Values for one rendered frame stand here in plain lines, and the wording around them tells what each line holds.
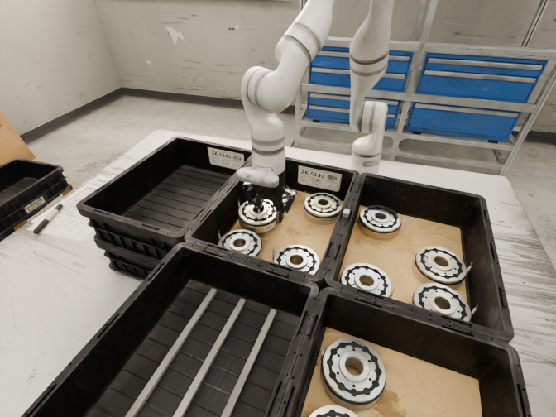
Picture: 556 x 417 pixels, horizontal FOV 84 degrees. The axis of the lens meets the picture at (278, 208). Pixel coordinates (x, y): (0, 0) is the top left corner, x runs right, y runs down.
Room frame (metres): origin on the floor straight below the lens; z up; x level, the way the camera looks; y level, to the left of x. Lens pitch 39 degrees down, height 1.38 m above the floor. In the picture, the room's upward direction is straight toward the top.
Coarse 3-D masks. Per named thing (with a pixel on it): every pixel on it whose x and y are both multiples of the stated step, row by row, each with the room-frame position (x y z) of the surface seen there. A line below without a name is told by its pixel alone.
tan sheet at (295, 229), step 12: (300, 192) 0.75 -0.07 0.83; (300, 204) 0.69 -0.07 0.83; (288, 216) 0.64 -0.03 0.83; (300, 216) 0.64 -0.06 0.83; (240, 228) 0.59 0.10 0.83; (276, 228) 0.59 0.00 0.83; (288, 228) 0.59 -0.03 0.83; (300, 228) 0.59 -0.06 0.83; (312, 228) 0.59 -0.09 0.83; (324, 228) 0.59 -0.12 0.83; (264, 240) 0.55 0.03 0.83; (276, 240) 0.55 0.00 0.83; (288, 240) 0.55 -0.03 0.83; (300, 240) 0.55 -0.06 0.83; (312, 240) 0.55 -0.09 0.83; (324, 240) 0.55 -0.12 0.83; (264, 252) 0.51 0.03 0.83
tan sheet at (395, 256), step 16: (400, 224) 0.61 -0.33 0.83; (416, 224) 0.61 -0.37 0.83; (432, 224) 0.61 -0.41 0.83; (352, 240) 0.55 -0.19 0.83; (368, 240) 0.55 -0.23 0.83; (384, 240) 0.55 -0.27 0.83; (400, 240) 0.55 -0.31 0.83; (416, 240) 0.55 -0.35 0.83; (432, 240) 0.55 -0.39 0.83; (448, 240) 0.55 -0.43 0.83; (352, 256) 0.49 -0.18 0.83; (368, 256) 0.49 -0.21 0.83; (384, 256) 0.49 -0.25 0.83; (400, 256) 0.49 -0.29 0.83; (400, 272) 0.45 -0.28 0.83; (400, 288) 0.40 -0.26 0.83; (416, 288) 0.40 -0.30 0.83; (464, 288) 0.40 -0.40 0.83
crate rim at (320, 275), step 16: (288, 160) 0.77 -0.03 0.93; (224, 192) 0.61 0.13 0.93; (352, 192) 0.61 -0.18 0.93; (208, 208) 0.55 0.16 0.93; (336, 224) 0.49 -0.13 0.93; (192, 240) 0.45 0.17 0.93; (336, 240) 0.45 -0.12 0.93; (240, 256) 0.40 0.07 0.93; (288, 272) 0.36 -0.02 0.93; (304, 272) 0.36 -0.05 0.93; (320, 272) 0.36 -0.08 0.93
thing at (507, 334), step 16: (368, 176) 0.69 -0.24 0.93; (384, 176) 0.68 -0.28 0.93; (448, 192) 0.62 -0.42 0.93; (464, 192) 0.61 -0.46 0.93; (352, 208) 0.55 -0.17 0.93; (480, 208) 0.55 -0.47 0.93; (336, 256) 0.41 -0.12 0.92; (496, 256) 0.40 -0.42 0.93; (496, 272) 0.36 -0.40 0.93; (336, 288) 0.33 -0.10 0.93; (352, 288) 0.33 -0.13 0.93; (496, 288) 0.33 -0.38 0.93; (400, 304) 0.30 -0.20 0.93; (448, 320) 0.27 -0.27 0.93; (464, 320) 0.27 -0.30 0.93; (496, 336) 0.24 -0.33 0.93; (512, 336) 0.24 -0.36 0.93
